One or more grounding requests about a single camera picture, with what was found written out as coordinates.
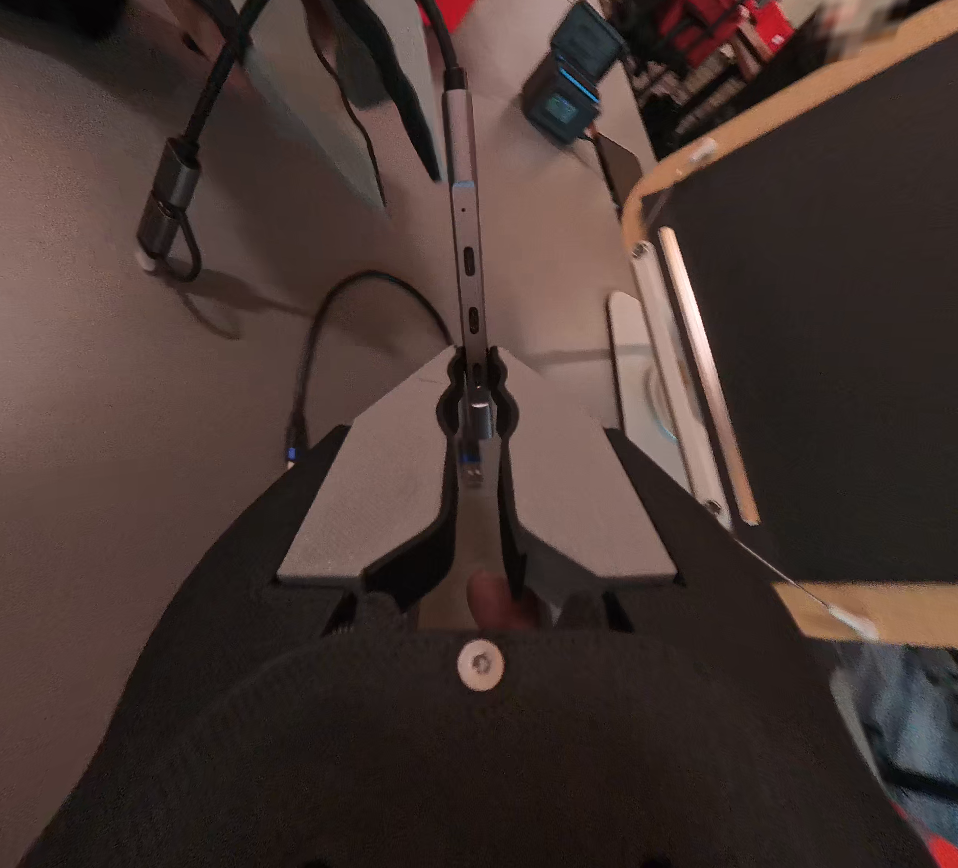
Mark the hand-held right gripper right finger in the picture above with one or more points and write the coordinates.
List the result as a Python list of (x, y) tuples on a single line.
[(584, 501)]

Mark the blue and black device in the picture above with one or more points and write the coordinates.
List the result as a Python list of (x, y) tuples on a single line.
[(577, 75)]

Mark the black flat panel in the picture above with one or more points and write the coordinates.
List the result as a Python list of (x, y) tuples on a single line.
[(618, 167)]

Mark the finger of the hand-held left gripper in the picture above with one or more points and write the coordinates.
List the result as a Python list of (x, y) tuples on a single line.
[(374, 15), (285, 45)]

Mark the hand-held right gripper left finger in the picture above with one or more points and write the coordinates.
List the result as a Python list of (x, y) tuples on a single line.
[(374, 501)]

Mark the person's right hand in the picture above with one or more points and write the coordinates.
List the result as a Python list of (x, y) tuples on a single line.
[(502, 602)]

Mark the grey usb hub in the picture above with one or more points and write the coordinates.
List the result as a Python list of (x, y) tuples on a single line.
[(467, 254)]

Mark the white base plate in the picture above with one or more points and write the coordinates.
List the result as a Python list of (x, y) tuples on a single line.
[(644, 389)]

